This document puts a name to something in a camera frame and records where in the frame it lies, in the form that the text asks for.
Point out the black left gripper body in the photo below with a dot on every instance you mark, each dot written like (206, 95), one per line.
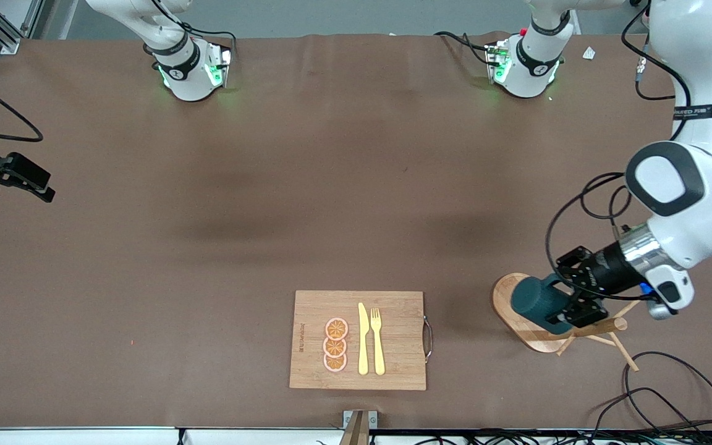
(601, 267)

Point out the dark teal ribbed mug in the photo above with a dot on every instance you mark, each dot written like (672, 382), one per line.
(532, 300)

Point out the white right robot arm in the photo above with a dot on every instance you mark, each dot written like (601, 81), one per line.
(186, 68)

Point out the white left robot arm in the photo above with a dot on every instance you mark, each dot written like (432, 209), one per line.
(696, 204)

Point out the wooden mug tree stand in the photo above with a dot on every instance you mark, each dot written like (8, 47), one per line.
(517, 334)

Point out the bamboo cutting board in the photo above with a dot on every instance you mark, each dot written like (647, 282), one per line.
(393, 346)

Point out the brown table mat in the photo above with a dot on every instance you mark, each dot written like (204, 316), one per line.
(207, 278)

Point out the yellow plastic fork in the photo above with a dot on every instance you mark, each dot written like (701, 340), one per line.
(379, 352)

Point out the white paper scrap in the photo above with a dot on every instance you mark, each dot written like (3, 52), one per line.
(589, 53)

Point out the yellow plastic knife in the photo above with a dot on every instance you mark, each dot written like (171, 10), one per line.
(363, 346)

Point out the toy orange slice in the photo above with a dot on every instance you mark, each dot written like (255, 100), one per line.
(337, 328)

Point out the aluminium frame profile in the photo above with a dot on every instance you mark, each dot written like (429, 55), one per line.
(11, 37)

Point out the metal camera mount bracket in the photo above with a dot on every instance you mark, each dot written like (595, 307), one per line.
(359, 426)

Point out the white table edge rail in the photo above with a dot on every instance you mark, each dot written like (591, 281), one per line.
(84, 436)

